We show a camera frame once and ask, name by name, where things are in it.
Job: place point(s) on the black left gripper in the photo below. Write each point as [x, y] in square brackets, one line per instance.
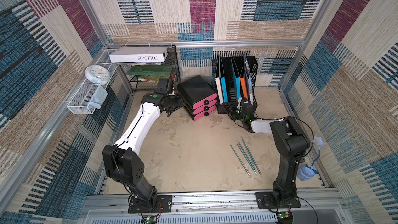
[181, 102]

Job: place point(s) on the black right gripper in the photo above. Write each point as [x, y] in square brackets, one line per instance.
[238, 109]

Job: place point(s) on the pink top drawer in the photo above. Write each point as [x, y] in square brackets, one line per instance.
[205, 101]

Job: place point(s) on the black drawer cabinet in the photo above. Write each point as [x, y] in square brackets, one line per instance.
[193, 90]

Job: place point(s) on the green pencil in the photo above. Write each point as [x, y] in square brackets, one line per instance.
[241, 162]
[251, 157]
[246, 157]

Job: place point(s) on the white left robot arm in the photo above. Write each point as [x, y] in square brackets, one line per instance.
[121, 160]

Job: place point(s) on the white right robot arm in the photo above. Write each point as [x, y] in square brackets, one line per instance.
[291, 143]

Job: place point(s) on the teal folder right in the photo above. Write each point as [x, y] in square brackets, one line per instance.
[236, 78]

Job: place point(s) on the orange folder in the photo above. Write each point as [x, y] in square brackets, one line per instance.
[243, 84]

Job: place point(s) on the black mesh file holder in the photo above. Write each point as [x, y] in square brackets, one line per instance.
[229, 77]

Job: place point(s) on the white binder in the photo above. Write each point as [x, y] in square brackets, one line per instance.
[218, 82]

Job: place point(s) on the green book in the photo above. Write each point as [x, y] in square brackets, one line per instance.
[149, 70]

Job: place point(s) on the white folio box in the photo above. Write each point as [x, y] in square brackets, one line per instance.
[139, 54]

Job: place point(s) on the light blue cloth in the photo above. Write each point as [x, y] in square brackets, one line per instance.
[97, 99]

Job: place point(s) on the white round clock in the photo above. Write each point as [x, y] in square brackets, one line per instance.
[97, 74]

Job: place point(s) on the black mesh wire shelf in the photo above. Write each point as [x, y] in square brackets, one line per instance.
[171, 60]

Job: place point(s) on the white wire basket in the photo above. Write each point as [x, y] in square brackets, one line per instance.
[78, 103]

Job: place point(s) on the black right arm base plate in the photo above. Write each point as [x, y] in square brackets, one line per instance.
[275, 200]

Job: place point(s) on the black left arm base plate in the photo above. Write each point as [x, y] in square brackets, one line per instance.
[158, 204]

